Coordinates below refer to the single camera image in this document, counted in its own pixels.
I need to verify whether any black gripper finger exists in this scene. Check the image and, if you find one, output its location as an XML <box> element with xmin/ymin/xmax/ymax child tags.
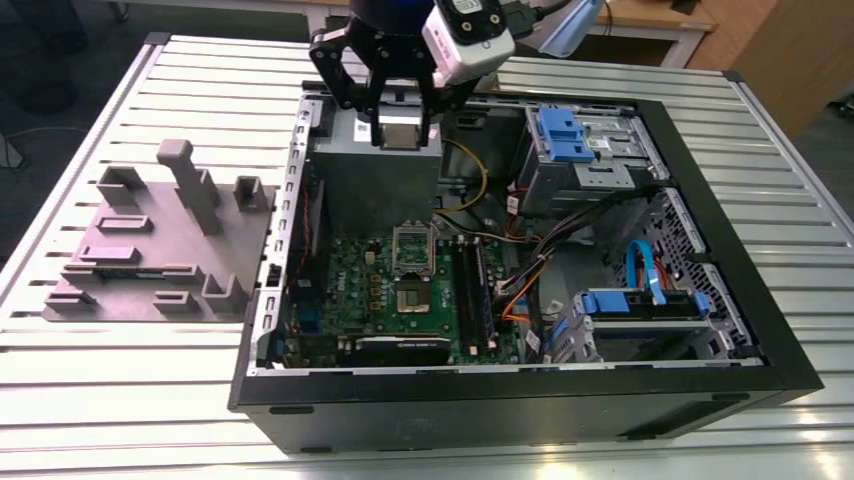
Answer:
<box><xmin>418</xmin><ymin>74</ymin><xmax>479</xmax><ymax>149</ymax></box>
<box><xmin>308</xmin><ymin>27</ymin><xmax>388</xmax><ymax>146</ymax></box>

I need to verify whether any silver CPU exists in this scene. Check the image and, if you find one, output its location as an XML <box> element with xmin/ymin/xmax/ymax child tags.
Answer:
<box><xmin>376</xmin><ymin>121</ymin><xmax>424</xmax><ymax>150</ymax></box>

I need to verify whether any CPU socket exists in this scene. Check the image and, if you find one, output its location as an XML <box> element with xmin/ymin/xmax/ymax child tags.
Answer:
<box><xmin>392</xmin><ymin>282</ymin><xmax>435</xmax><ymax>316</ymax></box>

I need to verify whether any blue plastic drive latch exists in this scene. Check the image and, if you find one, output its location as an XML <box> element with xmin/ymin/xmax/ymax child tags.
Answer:
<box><xmin>538</xmin><ymin>107</ymin><xmax>597</xmax><ymax>165</ymax></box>

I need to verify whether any grey power supply unit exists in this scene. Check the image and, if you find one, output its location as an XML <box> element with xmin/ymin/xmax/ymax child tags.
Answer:
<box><xmin>310</xmin><ymin>106</ymin><xmax>446</xmax><ymax>236</ymax></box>

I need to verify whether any silver metal drive cage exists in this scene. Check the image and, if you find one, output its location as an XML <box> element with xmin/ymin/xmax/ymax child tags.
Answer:
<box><xmin>519</xmin><ymin>104</ymin><xmax>673</xmax><ymax>216</ymax></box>

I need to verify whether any metal socket cover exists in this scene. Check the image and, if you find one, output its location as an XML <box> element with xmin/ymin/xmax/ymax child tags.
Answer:
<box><xmin>392</xmin><ymin>222</ymin><xmax>436</xmax><ymax>281</ymax></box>

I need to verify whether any grey parts rack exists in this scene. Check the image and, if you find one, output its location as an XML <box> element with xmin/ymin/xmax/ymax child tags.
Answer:
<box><xmin>40</xmin><ymin>139</ymin><xmax>282</xmax><ymax>324</ymax></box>

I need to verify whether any black RAM slot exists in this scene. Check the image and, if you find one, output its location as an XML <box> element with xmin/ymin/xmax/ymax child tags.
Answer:
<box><xmin>467</xmin><ymin>237</ymin><xmax>501</xmax><ymax>351</ymax></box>
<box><xmin>450</xmin><ymin>237</ymin><xmax>481</xmax><ymax>351</ymax></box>

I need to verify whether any green motherboard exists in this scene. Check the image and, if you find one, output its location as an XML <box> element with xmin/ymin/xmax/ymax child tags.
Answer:
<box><xmin>286</xmin><ymin>219</ymin><xmax>529</xmax><ymax>369</ymax></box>

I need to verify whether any hard disk in blue carrier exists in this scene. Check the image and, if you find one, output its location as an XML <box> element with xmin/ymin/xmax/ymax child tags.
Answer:
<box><xmin>574</xmin><ymin>289</ymin><xmax>713</xmax><ymax>324</ymax></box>

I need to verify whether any green RAM stick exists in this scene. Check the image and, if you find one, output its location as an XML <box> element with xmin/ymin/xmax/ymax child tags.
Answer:
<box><xmin>92</xmin><ymin>268</ymin><xmax>168</xmax><ymax>281</ymax></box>

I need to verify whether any black graphics card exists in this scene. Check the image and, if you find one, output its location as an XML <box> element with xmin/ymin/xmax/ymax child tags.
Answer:
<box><xmin>339</xmin><ymin>333</ymin><xmax>454</xmax><ymax>369</ymax></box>

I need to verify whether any wooden cabinet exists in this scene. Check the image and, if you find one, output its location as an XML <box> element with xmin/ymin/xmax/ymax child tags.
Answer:
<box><xmin>686</xmin><ymin>0</ymin><xmax>854</xmax><ymax>139</ymax></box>

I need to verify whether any silver metal disk bay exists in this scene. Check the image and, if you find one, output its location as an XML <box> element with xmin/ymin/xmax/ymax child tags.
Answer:
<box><xmin>553</xmin><ymin>287</ymin><xmax>762</xmax><ymax>364</ymax></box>

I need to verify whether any black PC case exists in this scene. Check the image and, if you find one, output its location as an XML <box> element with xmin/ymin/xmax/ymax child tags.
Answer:
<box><xmin>227</xmin><ymin>79</ymin><xmax>826</xmax><ymax>456</ymax></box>

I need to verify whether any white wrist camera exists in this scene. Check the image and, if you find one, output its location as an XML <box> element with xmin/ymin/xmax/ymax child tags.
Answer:
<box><xmin>422</xmin><ymin>0</ymin><xmax>518</xmax><ymax>87</ymax></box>

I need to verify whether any yellow wire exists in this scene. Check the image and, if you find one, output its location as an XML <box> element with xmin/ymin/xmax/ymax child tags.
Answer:
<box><xmin>434</xmin><ymin>138</ymin><xmax>490</xmax><ymax>215</ymax></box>

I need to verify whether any black camera cable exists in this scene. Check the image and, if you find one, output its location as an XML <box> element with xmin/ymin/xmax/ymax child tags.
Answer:
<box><xmin>497</xmin><ymin>0</ymin><xmax>575</xmax><ymax>39</ymax></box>

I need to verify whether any black wire bundle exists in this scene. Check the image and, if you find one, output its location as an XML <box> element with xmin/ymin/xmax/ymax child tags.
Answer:
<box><xmin>497</xmin><ymin>191</ymin><xmax>654</xmax><ymax>296</ymax></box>

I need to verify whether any blue flat wire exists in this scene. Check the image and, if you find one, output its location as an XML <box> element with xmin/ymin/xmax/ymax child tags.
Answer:
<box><xmin>625</xmin><ymin>239</ymin><xmax>670</xmax><ymax>307</ymax></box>

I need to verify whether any orange wire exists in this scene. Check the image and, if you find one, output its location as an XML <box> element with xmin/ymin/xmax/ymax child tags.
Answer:
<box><xmin>499</xmin><ymin>294</ymin><xmax>537</xmax><ymax>327</ymax></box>

